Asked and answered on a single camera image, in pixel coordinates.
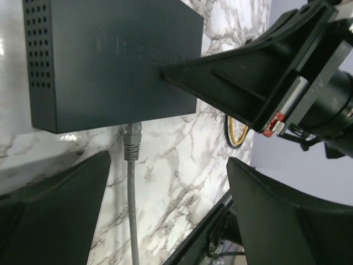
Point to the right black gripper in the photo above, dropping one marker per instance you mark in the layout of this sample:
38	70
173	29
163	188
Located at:
249	83

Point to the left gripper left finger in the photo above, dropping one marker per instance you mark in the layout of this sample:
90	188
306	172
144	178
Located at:
53	221

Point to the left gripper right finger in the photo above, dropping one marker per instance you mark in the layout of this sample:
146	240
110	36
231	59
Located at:
281	225

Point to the black network switch box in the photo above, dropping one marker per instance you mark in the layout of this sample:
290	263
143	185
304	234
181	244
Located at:
94	64

